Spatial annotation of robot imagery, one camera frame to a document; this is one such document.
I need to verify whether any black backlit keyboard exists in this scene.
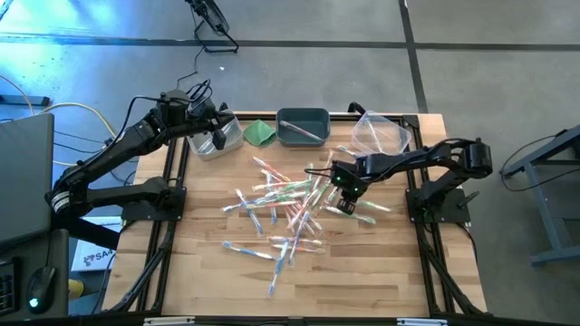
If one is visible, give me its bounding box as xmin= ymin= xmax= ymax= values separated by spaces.
xmin=0 ymin=256 xmax=20 ymax=317

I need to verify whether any clear plastic bin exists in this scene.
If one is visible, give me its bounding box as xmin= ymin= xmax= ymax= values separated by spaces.
xmin=351 ymin=110 xmax=412 ymax=158

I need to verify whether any white label strip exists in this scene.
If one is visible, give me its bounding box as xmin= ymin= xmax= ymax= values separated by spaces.
xmin=143 ymin=316 xmax=196 ymax=325
xmin=397 ymin=318 xmax=449 ymax=326

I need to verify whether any dark grey desk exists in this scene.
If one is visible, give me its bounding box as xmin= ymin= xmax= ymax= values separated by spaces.
xmin=0 ymin=228 xmax=70 ymax=321

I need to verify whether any teal plastic bin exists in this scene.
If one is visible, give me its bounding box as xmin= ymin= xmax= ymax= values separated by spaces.
xmin=275 ymin=107 xmax=331 ymax=149

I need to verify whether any white cardboard box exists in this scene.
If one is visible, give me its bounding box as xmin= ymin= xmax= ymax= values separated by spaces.
xmin=71 ymin=216 xmax=123 ymax=273

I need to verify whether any black computer mouse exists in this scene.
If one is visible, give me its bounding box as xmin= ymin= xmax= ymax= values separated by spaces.
xmin=25 ymin=265 xmax=57 ymax=315

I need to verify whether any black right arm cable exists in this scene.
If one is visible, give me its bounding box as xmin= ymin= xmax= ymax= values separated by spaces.
xmin=304 ymin=165 xmax=337 ymax=177

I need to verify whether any yellow cable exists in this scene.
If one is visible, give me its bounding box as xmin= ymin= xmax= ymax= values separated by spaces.
xmin=0 ymin=74 xmax=122 ymax=168

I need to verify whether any green folded cloth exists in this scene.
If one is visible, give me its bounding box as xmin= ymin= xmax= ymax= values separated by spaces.
xmin=243 ymin=118 xmax=277 ymax=148

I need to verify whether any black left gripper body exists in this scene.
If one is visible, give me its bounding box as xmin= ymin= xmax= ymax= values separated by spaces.
xmin=188 ymin=101 xmax=223 ymax=135

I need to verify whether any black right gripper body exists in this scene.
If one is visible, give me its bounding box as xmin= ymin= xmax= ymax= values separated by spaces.
xmin=332 ymin=160 xmax=371 ymax=196

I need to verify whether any small yellow object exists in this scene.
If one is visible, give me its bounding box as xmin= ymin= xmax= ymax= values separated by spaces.
xmin=67 ymin=279 xmax=86 ymax=300

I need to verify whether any black floor fan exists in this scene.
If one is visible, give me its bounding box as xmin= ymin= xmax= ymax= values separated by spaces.
xmin=183 ymin=0 xmax=240 ymax=54

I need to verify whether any grey blue metal stand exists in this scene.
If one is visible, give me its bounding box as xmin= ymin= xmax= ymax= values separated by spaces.
xmin=500 ymin=122 xmax=580 ymax=267

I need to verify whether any black diagonal beam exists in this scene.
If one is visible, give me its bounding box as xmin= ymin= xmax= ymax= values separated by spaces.
xmin=49 ymin=206 xmax=122 ymax=251

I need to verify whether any black floor bar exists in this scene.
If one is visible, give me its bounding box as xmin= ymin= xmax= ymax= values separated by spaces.
xmin=0 ymin=93 xmax=51 ymax=108

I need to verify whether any translucent white plastic bin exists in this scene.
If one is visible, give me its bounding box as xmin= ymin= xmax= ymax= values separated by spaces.
xmin=186 ymin=108 xmax=245 ymax=162

